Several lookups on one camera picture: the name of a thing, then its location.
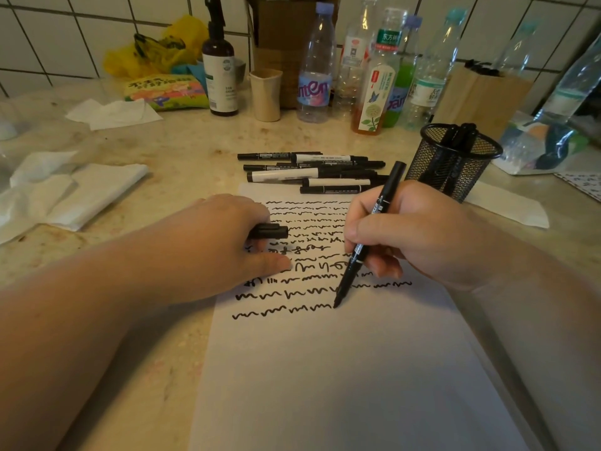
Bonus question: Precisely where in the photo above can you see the green soda bottle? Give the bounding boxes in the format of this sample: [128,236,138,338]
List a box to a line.
[383,14,423,128]

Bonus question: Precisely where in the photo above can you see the clear bottle purple cap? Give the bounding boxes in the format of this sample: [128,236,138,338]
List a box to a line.
[296,2,337,123]

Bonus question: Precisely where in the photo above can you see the clear bottle white cap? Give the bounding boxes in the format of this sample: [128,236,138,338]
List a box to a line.
[332,0,379,119]

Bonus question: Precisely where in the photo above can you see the person's left hand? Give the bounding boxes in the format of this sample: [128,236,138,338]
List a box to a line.
[136,194,293,306]

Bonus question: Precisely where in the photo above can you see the black mesh pen holder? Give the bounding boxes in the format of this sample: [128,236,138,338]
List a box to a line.
[404,122,504,204]

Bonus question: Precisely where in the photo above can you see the yellow plastic bag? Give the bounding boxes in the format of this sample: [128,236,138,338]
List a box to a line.
[102,14,210,80]

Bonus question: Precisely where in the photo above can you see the small white paper piece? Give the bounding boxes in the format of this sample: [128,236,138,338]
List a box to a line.
[465,180,550,229]

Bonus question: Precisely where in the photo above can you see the person's left forearm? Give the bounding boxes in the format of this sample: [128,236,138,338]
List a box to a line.
[0,244,160,451]

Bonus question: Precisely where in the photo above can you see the black pen cap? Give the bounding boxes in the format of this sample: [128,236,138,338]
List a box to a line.
[249,222,290,240]

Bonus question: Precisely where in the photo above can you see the person's right hand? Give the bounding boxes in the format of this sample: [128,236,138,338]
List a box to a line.
[343,179,513,292]

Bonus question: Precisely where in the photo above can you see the orange tea bottle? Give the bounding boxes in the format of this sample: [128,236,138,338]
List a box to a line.
[352,8,408,136]

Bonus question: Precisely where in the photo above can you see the folded white napkin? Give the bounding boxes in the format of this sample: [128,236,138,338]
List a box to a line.
[44,163,150,232]

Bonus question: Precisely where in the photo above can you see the water bottle teal cap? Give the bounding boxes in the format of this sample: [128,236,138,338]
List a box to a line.
[401,8,469,132]
[535,34,601,125]
[493,19,541,76]

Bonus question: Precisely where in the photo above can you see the crumpled white tissue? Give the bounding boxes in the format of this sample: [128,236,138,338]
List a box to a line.
[0,150,78,245]

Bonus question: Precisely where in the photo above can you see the clear plastic bag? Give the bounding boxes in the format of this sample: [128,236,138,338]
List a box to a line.
[493,112,590,176]

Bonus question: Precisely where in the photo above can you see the pile of black pens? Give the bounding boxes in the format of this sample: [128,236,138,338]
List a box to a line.
[237,151,391,195]

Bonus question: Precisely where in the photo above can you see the open cardboard box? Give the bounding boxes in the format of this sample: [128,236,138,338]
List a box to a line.
[244,0,341,110]

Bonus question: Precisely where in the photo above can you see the brown spray bottle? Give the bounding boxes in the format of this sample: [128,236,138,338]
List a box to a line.
[202,0,239,117]

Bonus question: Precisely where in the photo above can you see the colourful snack packet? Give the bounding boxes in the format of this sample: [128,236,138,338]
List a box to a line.
[123,73,211,112]

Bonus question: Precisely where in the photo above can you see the person's right forearm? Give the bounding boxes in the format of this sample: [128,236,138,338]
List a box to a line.
[450,244,601,451]

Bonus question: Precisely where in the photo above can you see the white paper sheet fine scribbles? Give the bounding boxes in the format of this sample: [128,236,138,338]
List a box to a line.
[187,182,532,451]

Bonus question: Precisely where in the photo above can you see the small cardboard box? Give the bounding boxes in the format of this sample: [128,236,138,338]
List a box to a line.
[431,60,535,140]

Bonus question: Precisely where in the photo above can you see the flat white tissue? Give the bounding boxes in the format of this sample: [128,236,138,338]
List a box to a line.
[64,98,164,131]

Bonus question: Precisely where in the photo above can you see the beige cup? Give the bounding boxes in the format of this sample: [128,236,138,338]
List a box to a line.
[249,68,284,123]

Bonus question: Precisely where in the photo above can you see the zigzag scribbled paper sheet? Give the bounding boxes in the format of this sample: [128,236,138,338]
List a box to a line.
[553,171,601,202]

